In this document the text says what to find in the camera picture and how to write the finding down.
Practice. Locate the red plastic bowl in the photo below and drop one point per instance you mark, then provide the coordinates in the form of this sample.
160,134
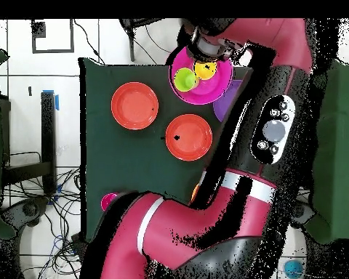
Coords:
189,145
133,106

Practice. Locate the green plastic cup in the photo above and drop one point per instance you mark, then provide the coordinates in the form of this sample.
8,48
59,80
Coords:
183,80

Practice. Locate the pink plastic bowl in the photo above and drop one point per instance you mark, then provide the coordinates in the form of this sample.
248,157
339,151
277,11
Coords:
212,90

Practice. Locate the yellow plastic cup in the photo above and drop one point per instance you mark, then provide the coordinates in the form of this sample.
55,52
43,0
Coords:
205,71

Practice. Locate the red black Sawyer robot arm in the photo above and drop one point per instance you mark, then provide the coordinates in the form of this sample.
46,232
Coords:
192,226

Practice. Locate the dark green tablecloth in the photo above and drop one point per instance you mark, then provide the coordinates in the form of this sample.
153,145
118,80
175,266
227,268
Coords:
119,168

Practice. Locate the purple plastic bowl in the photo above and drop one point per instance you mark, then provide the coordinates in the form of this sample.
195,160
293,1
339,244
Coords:
225,107

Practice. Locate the red plastic cup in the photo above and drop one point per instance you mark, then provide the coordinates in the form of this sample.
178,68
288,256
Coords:
106,200

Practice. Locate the grey tripod leg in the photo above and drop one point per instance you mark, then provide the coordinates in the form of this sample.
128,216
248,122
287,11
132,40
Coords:
132,46

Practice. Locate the blue tape strip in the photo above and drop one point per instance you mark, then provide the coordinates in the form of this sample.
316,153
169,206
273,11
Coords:
57,102

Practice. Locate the black metal stand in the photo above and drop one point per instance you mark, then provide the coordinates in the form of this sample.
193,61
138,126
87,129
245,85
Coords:
48,130

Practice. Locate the black power strip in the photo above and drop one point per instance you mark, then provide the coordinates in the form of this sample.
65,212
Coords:
78,242

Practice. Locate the blue round object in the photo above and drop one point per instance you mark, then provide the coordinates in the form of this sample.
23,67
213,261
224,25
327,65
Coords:
293,268

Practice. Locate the black square floor frame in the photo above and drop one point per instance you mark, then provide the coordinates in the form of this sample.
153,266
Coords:
52,51

